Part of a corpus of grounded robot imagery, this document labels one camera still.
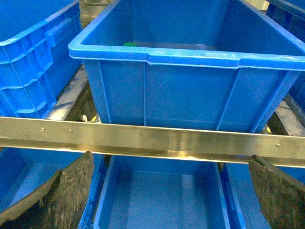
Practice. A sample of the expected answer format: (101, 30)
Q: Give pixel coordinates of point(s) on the green push button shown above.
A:
(130, 44)

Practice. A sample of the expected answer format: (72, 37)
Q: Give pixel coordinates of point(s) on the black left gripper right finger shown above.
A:
(281, 197)

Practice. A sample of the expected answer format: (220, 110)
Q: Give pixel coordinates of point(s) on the blue upper right bin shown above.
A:
(290, 14)

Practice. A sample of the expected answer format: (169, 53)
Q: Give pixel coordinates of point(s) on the blue upper bin with buttons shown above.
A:
(199, 64)

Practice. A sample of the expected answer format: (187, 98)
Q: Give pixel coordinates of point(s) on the blue lower left bin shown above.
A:
(24, 170)

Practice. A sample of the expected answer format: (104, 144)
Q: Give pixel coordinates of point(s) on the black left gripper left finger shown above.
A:
(59, 203)

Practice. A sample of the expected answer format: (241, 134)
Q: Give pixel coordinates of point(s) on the blue lower middle bin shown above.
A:
(152, 193)

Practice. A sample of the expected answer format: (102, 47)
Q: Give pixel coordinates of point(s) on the blue lower right bin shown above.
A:
(242, 203)

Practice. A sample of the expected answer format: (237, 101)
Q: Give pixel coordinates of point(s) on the steel shelf front rail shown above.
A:
(143, 141)

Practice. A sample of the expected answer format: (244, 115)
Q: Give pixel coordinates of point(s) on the blue ribbed crate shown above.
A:
(35, 65)

